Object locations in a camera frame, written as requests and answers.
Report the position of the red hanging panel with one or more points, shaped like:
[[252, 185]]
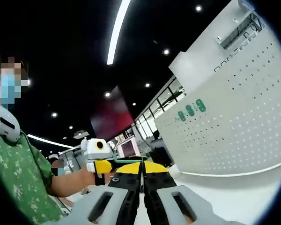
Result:
[[112, 117]]

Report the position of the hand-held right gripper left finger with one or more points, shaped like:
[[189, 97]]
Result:
[[103, 206]]

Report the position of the white chest-worn device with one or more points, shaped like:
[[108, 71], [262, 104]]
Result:
[[4, 124]]

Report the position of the person's left hand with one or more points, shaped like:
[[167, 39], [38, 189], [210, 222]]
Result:
[[87, 178]]

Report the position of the bright computer screen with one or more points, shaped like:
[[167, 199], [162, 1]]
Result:
[[128, 147]]

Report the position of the white perforated mounting plate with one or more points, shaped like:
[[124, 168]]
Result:
[[224, 131]]

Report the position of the person's green patterned shirt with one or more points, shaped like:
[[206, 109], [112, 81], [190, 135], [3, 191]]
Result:
[[21, 175]]

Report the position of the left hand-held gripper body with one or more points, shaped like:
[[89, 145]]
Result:
[[96, 151]]

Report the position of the long ceiling light strip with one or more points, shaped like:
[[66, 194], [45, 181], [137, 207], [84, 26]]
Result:
[[117, 30]]

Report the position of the metal shelf rack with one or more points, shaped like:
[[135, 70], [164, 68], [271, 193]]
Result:
[[236, 35]]

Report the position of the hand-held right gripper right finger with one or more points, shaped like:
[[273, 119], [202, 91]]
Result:
[[182, 206]]

